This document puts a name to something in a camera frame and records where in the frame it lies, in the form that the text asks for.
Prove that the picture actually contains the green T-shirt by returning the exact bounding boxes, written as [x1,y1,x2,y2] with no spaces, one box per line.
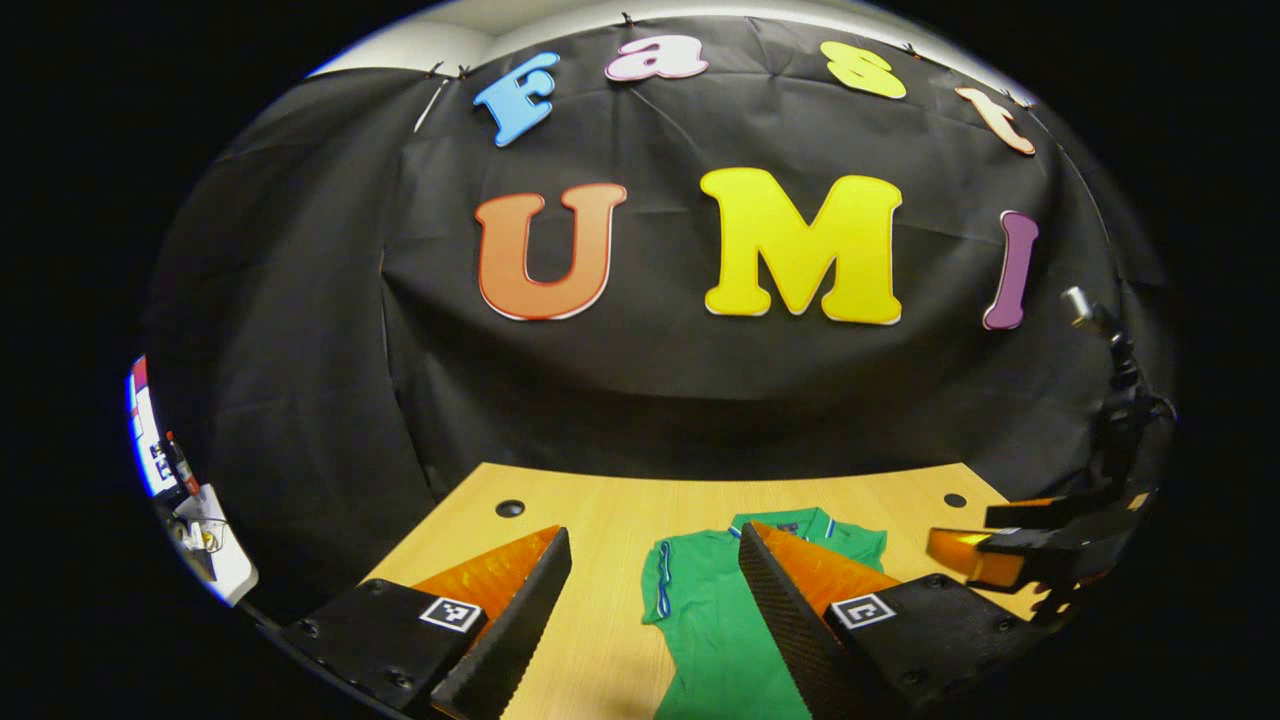
[640,507,889,720]

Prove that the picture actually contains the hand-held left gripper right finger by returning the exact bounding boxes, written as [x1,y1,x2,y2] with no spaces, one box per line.
[738,520,1051,720]

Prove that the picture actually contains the white printed panel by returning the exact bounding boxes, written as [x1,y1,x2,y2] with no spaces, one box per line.
[125,355,181,499]

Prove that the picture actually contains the white device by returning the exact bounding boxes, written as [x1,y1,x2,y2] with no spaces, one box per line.
[170,485,259,607]

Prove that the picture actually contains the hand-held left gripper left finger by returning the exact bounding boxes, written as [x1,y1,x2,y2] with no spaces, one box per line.
[280,525,573,720]

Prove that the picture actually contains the black backdrop cloth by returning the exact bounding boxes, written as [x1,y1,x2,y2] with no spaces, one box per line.
[145,15,1176,621]

